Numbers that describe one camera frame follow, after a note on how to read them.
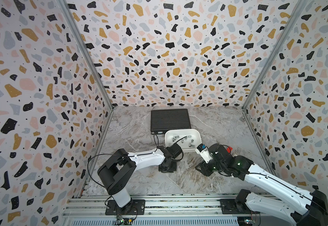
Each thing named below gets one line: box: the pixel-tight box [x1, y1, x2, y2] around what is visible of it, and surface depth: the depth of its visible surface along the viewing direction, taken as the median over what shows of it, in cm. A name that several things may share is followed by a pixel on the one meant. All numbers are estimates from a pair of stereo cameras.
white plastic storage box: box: [164, 129, 202, 153], surface depth 103 cm
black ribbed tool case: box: [150, 108, 192, 135], surface depth 108 cm
